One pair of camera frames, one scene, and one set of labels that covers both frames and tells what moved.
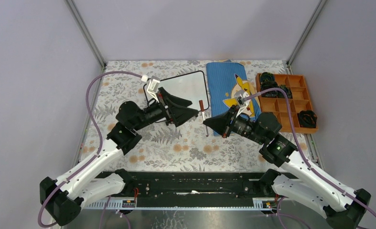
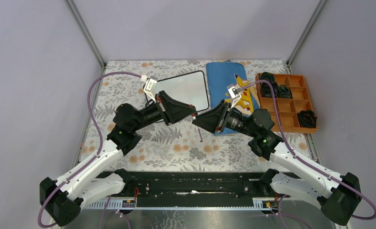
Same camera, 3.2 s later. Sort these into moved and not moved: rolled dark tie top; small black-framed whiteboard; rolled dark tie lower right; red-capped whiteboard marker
Moved: red-capped whiteboard marker
Not moved: small black-framed whiteboard; rolled dark tie top; rolled dark tie lower right
